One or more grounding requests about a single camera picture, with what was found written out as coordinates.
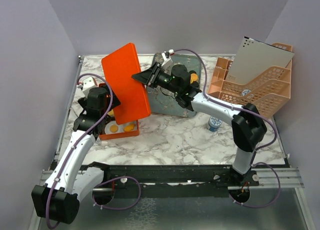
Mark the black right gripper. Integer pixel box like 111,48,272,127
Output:
131,62,180,95

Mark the orange oval cookie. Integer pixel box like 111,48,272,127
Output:
109,125,119,133

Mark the orange tin lid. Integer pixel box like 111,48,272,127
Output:
101,43,151,124

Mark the orange cookie tin box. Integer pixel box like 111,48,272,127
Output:
97,82,141,141

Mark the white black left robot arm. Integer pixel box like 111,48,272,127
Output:
31,85,120,224

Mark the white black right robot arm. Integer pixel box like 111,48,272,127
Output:
132,63,267,185

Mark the white paper cup liner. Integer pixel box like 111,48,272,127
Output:
104,122,123,134
122,123,137,134

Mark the blue floral serving tray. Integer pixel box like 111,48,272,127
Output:
146,54,202,118

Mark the tan round dotted cookie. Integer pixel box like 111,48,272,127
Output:
190,73,199,84

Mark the black sandwich cookie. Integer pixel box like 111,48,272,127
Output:
191,81,200,88

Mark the blue round slime jar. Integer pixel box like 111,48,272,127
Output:
207,116,222,132

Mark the blue white round jar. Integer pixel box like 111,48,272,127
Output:
241,89,251,96

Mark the grey notebook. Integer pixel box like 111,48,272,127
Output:
225,37,294,85

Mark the peach plastic desk organizer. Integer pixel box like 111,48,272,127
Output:
207,58,292,118

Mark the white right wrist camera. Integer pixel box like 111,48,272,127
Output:
161,49,175,70

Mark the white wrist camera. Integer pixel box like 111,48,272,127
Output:
77,77,98,94
161,49,175,70

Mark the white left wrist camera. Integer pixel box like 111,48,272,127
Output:
77,77,98,94

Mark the black metal base rail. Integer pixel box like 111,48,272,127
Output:
91,162,259,199

